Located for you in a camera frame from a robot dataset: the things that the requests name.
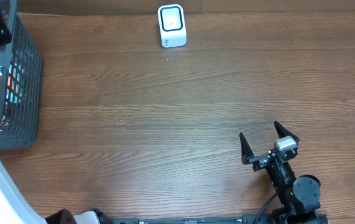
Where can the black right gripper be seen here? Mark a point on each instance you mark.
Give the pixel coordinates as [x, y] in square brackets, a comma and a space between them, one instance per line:
[267, 155]

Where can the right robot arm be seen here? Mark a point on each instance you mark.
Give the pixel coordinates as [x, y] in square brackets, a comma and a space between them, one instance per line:
[296, 199]

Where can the white barcode scanner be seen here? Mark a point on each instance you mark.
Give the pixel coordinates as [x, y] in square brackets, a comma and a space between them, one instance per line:
[172, 26]

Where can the grey plastic mesh basket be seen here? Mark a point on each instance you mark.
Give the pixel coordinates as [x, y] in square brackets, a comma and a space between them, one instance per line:
[20, 84]

